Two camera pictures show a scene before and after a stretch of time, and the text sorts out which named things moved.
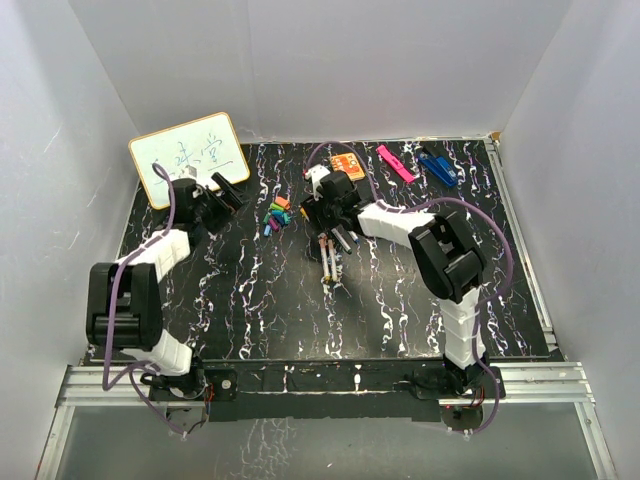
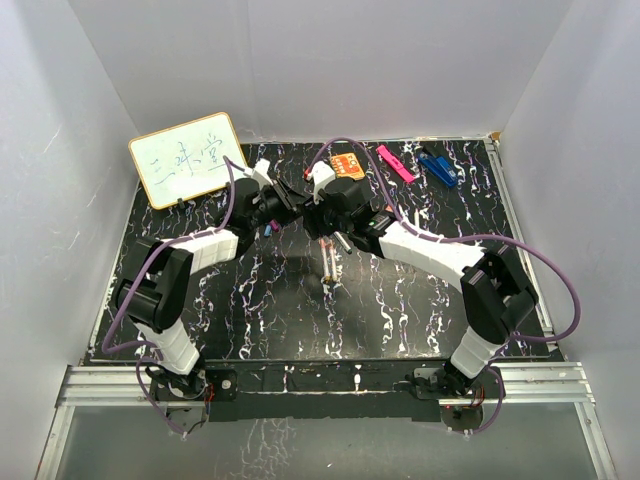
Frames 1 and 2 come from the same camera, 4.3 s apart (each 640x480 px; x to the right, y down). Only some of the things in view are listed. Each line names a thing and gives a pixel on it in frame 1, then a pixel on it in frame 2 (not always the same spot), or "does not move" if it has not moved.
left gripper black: x=227 y=205 -> x=290 y=203
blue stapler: x=438 y=166 does not move
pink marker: x=406 y=174 does not move
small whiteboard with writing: x=209 y=145 does not move
